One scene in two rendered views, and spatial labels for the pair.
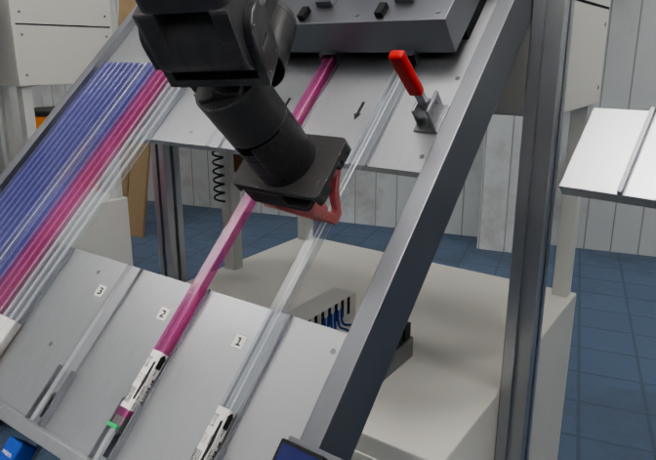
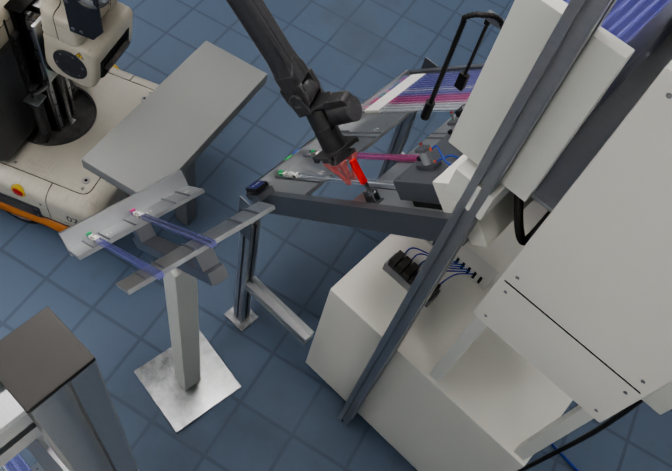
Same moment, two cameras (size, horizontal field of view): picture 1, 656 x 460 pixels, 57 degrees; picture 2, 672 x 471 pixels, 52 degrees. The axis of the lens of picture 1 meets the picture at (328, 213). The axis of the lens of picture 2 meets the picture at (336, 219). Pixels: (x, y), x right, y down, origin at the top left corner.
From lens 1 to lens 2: 1.58 m
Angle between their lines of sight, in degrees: 74
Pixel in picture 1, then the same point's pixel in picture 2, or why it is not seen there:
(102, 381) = not seen: hidden behind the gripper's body
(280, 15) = (341, 110)
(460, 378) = not seen: hidden behind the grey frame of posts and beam
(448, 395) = (383, 312)
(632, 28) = not seen: outside the picture
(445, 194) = (342, 215)
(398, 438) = (350, 277)
